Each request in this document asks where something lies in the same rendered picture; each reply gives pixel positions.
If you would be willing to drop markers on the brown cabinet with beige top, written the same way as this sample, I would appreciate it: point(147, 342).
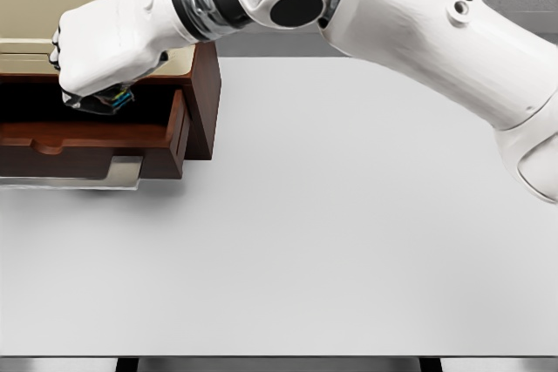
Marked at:
point(204, 102)

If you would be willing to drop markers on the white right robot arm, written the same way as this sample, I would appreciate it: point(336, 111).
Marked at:
point(392, 19)

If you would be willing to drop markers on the brown wooden cabinet drawer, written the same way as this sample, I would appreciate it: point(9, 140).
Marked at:
point(87, 150)

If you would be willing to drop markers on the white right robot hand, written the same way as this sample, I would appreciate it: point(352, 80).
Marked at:
point(104, 36)

